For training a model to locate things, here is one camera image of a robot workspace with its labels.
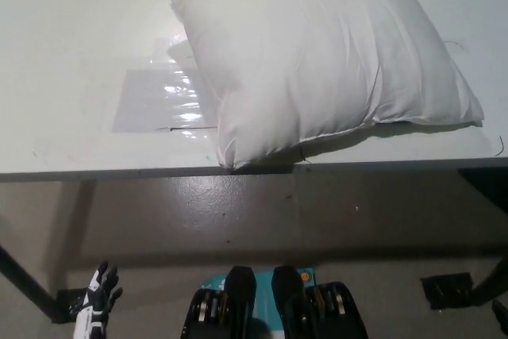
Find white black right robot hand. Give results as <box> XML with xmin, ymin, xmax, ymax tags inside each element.
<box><xmin>491</xmin><ymin>298</ymin><xmax>508</xmax><ymax>325</ymax></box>

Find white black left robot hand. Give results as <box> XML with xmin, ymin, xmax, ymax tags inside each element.
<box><xmin>72</xmin><ymin>261</ymin><xmax>123</xmax><ymax>339</ymax></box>

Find white square pillow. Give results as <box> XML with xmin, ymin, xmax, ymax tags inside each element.
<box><xmin>153</xmin><ymin>0</ymin><xmax>485</xmax><ymax>173</ymax></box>

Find black robot legs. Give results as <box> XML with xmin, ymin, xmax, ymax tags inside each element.
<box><xmin>180</xmin><ymin>265</ymin><xmax>370</xmax><ymax>339</ymax></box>

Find black slanted table leg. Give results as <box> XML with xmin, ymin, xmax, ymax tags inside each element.
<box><xmin>474</xmin><ymin>255</ymin><xmax>508</xmax><ymax>308</ymax></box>
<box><xmin>0</xmin><ymin>243</ymin><xmax>64</xmax><ymax>324</ymax></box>

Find grey laminated sheet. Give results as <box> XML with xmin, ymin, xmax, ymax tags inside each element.
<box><xmin>111</xmin><ymin>68</ymin><xmax>217</xmax><ymax>133</ymax></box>

